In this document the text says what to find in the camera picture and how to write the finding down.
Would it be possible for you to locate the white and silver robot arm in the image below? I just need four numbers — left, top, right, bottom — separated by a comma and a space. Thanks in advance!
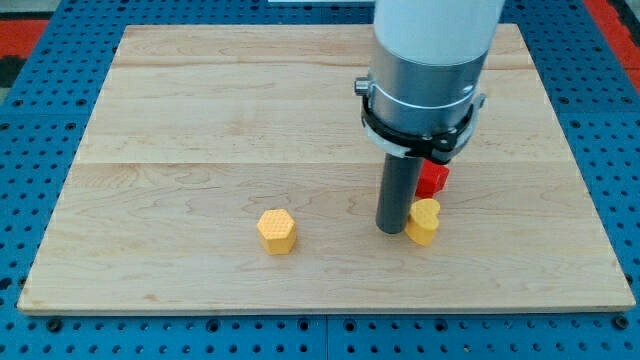
354, 0, 504, 164

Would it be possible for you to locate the yellow hexagon block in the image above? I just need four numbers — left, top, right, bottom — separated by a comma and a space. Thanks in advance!
257, 209, 297, 255

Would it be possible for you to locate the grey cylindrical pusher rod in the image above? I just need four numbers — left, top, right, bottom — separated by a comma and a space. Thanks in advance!
376, 154, 424, 234

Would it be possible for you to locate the yellow heart block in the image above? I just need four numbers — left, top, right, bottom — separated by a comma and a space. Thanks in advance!
405, 198, 441, 246

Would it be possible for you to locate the red block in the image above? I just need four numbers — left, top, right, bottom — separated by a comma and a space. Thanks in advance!
415, 160, 450, 198

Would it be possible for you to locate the light wooden board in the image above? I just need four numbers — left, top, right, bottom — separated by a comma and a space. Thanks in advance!
18, 24, 636, 316

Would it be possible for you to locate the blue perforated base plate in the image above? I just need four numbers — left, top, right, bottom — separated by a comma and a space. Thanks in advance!
1, 0, 639, 359

